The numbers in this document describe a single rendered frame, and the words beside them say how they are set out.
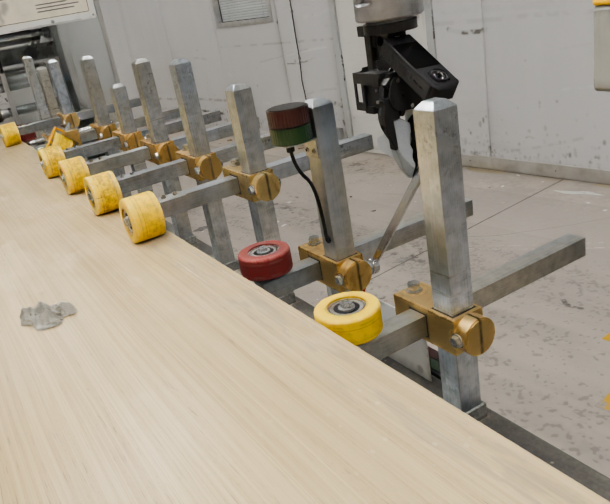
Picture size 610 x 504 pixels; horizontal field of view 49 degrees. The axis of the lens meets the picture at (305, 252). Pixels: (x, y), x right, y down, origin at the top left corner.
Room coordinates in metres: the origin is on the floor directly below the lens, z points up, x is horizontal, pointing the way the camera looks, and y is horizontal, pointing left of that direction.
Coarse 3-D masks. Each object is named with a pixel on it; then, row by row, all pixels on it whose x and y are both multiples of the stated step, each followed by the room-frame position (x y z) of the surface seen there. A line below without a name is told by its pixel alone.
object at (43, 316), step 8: (40, 304) 0.85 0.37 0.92; (56, 304) 0.86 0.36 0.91; (64, 304) 0.85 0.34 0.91; (72, 304) 0.86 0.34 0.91; (24, 312) 0.85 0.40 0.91; (32, 312) 0.85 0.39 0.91; (40, 312) 0.85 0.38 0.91; (48, 312) 0.82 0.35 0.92; (56, 312) 0.84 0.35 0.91; (64, 312) 0.84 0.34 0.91; (72, 312) 0.84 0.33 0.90; (24, 320) 0.83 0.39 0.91; (32, 320) 0.83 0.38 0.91; (40, 320) 0.82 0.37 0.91; (48, 320) 0.81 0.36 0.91; (56, 320) 0.82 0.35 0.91; (40, 328) 0.81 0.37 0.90
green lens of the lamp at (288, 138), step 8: (296, 128) 0.90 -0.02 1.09; (304, 128) 0.90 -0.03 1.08; (272, 136) 0.91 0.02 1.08; (280, 136) 0.90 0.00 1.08; (288, 136) 0.90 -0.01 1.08; (296, 136) 0.90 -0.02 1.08; (304, 136) 0.90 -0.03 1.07; (312, 136) 0.92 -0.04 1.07; (272, 144) 0.92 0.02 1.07; (280, 144) 0.90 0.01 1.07; (288, 144) 0.90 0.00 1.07; (296, 144) 0.90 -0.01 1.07
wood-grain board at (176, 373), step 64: (0, 192) 1.69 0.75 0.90; (64, 192) 1.57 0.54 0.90; (0, 256) 1.16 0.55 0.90; (64, 256) 1.09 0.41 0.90; (128, 256) 1.03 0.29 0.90; (192, 256) 0.98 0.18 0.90; (0, 320) 0.86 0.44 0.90; (64, 320) 0.82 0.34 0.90; (128, 320) 0.79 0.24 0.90; (192, 320) 0.75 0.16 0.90; (256, 320) 0.72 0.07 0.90; (0, 384) 0.68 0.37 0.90; (64, 384) 0.65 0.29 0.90; (128, 384) 0.63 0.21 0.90; (192, 384) 0.60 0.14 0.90; (256, 384) 0.58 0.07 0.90; (320, 384) 0.56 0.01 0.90; (384, 384) 0.54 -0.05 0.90; (0, 448) 0.55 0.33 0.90; (64, 448) 0.53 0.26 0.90; (128, 448) 0.51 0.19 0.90; (192, 448) 0.49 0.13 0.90; (256, 448) 0.48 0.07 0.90; (320, 448) 0.46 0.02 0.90; (384, 448) 0.45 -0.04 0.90; (448, 448) 0.43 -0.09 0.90; (512, 448) 0.42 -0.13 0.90
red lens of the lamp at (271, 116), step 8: (272, 112) 0.91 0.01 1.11; (280, 112) 0.90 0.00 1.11; (288, 112) 0.90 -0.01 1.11; (296, 112) 0.90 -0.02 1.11; (304, 112) 0.91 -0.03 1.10; (272, 120) 0.91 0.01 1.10; (280, 120) 0.90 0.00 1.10; (288, 120) 0.90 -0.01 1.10; (296, 120) 0.90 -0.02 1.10; (304, 120) 0.91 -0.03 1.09; (272, 128) 0.91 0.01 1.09; (280, 128) 0.90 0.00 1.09
